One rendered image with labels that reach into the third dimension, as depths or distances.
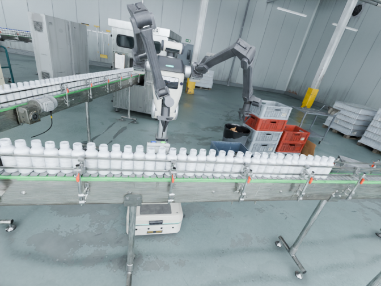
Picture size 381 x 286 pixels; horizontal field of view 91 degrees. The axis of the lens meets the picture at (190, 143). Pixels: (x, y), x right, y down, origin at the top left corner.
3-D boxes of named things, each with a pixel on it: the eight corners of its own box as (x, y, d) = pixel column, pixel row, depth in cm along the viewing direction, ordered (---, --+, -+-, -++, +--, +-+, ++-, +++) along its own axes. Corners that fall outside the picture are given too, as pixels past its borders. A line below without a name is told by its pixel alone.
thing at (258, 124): (255, 130, 316) (260, 118, 307) (242, 122, 350) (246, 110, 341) (283, 131, 338) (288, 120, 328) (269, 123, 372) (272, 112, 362)
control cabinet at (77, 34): (77, 80, 701) (72, 21, 619) (90, 83, 700) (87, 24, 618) (61, 84, 627) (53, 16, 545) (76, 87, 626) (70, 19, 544)
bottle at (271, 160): (270, 179, 124) (279, 158, 117) (260, 176, 125) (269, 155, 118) (270, 175, 129) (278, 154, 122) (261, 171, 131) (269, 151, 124)
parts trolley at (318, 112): (292, 143, 490) (308, 106, 448) (279, 134, 538) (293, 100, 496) (324, 145, 516) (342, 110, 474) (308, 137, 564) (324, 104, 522)
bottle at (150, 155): (148, 168, 112) (151, 144, 104) (156, 173, 109) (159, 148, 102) (141, 173, 107) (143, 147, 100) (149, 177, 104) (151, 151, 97)
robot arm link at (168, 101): (166, 87, 118) (153, 91, 116) (170, 83, 107) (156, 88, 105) (173, 105, 121) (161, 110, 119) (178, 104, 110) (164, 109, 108)
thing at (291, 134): (280, 142, 353) (285, 131, 344) (267, 133, 388) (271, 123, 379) (306, 143, 371) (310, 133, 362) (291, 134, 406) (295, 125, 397)
